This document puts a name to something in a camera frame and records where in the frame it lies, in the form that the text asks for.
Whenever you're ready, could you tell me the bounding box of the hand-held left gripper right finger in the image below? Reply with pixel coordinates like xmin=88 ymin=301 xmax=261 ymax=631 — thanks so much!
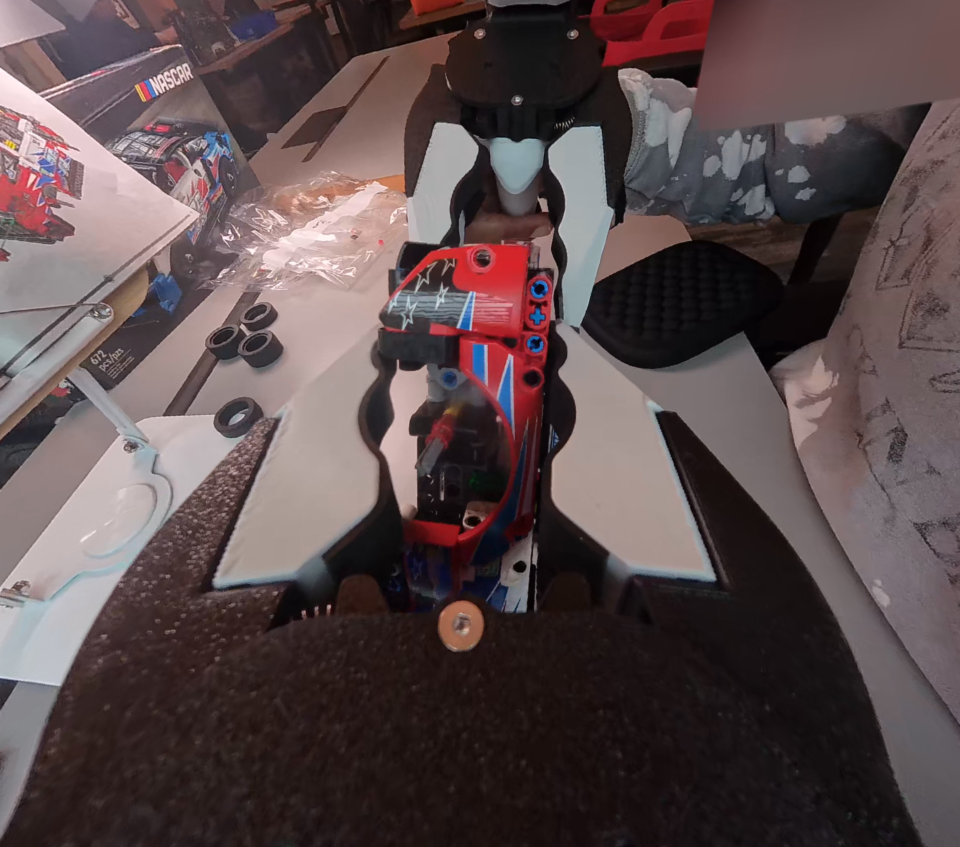
xmin=536 ymin=324 xmax=720 ymax=593

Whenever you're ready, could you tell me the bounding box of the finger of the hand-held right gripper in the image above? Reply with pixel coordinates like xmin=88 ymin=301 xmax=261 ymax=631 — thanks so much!
xmin=407 ymin=121 xmax=495 ymax=248
xmin=541 ymin=123 xmax=618 ymax=329

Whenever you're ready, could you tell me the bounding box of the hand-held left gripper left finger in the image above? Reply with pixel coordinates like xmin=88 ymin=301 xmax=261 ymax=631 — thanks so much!
xmin=212 ymin=337 xmax=406 ymax=593

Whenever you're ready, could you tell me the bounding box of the red brick toy car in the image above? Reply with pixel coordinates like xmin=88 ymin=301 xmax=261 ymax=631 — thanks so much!
xmin=375 ymin=239 xmax=562 ymax=617

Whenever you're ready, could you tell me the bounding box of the person's right forearm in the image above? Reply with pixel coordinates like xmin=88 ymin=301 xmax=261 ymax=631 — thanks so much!
xmin=618 ymin=67 xmax=931 ymax=227

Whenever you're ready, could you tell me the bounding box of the white desk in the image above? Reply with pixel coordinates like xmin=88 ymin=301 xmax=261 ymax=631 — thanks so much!
xmin=0 ymin=33 xmax=960 ymax=847

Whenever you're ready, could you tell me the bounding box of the person's right hand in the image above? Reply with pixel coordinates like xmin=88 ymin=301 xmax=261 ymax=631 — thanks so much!
xmin=465 ymin=209 xmax=556 ymax=242

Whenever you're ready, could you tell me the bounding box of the black wrist rest cushion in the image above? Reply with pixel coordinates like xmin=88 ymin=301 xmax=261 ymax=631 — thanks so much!
xmin=583 ymin=239 xmax=786 ymax=370

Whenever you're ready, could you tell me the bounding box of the clear plastic bag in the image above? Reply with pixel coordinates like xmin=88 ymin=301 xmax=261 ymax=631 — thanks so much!
xmin=198 ymin=168 xmax=411 ymax=293

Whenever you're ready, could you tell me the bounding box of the white booklet stand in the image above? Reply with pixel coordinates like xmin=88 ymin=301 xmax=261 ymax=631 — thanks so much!
xmin=0 ymin=262 xmax=265 ymax=685

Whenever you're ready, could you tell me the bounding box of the toy car cardboard box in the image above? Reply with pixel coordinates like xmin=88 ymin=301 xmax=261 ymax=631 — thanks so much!
xmin=0 ymin=43 xmax=253 ymax=488

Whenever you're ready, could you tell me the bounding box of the white instruction booklet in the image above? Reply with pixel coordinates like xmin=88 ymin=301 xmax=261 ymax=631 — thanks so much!
xmin=0 ymin=67 xmax=201 ymax=370

